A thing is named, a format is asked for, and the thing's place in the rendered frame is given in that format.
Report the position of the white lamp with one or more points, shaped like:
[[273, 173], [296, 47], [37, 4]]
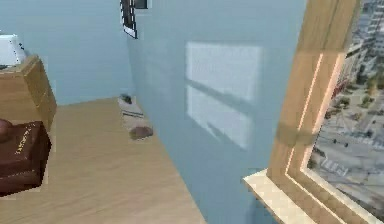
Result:
[[9, 50]]

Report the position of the dark brown leather furniture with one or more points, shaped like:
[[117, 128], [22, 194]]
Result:
[[21, 156]]

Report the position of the black framed wall picture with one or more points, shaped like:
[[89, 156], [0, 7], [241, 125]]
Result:
[[128, 18]]

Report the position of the small dark object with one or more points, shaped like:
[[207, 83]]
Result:
[[126, 98]]

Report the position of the small brown lump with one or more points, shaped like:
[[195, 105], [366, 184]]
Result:
[[141, 132]]

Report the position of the light wooden cabinet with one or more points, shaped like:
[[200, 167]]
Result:
[[25, 91]]

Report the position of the wooden framed window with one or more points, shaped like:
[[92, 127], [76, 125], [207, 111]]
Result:
[[306, 110]]

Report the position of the dark framed wall picture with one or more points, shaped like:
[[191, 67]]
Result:
[[140, 3]]

